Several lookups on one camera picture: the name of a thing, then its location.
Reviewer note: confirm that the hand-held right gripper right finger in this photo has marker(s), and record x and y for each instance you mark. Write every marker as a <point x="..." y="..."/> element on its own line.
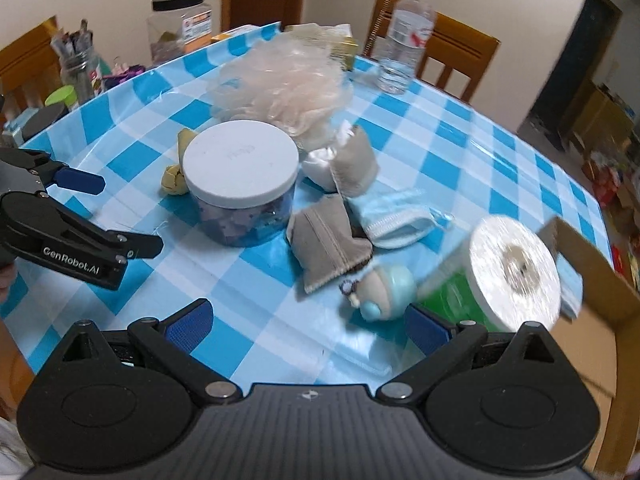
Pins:
<point x="425" y="327"/>

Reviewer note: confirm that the purple hair clips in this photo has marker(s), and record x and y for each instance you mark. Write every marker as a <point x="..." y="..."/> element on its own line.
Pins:
<point x="122" y="72"/>

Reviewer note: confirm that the grey sock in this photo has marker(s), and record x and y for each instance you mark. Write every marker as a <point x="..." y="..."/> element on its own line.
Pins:
<point x="355" y="160"/>
<point x="325" y="240"/>

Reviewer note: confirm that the plush doll with blue hat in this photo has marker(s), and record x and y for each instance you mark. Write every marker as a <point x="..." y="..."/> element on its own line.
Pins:
<point x="385" y="290"/>

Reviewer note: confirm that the yellow-green tissue pack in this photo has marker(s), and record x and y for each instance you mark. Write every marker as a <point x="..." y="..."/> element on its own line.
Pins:
<point x="345" y="47"/>

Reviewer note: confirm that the toilet paper roll green wrapper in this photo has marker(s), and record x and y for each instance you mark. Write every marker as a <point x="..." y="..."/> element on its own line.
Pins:
<point x="515" y="270"/>

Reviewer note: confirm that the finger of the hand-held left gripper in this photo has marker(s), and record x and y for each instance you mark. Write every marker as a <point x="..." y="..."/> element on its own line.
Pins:
<point x="77" y="180"/>
<point x="142" y="247"/>

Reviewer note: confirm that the blue checkered tablecloth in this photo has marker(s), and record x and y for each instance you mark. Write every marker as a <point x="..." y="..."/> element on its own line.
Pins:
<point x="450" y="160"/>

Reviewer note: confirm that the peach mesh bath loofah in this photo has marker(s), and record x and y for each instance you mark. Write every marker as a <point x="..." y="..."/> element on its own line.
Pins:
<point x="280" y="85"/>

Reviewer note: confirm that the yellow plush toy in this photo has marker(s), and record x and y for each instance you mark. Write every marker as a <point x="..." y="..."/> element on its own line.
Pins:
<point x="171" y="180"/>

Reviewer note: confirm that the blue face mask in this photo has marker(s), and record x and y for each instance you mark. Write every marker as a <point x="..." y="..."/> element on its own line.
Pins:
<point x="395" y="217"/>

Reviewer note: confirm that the orange box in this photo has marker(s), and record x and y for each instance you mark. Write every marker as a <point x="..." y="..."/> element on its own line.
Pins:
<point x="225" y="36"/>

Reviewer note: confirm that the light blue box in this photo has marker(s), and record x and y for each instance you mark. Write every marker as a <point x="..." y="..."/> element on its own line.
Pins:
<point x="17" y="127"/>

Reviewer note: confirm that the black lid container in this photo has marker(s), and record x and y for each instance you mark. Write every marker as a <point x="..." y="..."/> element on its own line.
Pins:
<point x="45" y="120"/>

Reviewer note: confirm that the cardboard box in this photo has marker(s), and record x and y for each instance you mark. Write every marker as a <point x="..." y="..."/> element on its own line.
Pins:
<point x="595" y="360"/>

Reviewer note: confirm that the wooden chair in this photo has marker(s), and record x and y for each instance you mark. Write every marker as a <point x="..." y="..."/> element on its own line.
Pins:
<point x="30" y="55"/>
<point x="465" y="55"/>

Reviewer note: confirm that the plastic jar with white lid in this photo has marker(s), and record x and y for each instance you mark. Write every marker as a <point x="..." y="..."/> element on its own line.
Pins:
<point x="240" y="160"/>

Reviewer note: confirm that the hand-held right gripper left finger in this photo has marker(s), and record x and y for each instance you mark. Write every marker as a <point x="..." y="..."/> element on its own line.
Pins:
<point x="192" y="322"/>

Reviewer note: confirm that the green lid container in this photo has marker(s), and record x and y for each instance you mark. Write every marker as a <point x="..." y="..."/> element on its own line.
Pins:
<point x="61" y="96"/>

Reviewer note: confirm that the clear water bottle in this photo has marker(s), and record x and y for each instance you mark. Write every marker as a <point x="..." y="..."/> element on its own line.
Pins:
<point x="405" y="45"/>

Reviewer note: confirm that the pile of boxes on floor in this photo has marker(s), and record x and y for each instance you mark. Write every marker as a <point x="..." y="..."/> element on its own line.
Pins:
<point x="610" y="160"/>

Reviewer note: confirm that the light blue cloth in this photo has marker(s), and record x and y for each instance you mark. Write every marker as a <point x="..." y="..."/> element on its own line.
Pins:
<point x="571" y="290"/>

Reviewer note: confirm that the large jar with black lid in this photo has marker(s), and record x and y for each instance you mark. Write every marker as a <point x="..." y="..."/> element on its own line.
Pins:
<point x="175" y="30"/>

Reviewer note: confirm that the glass jar of pens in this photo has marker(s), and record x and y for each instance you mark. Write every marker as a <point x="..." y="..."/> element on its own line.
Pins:
<point x="77" y="75"/>

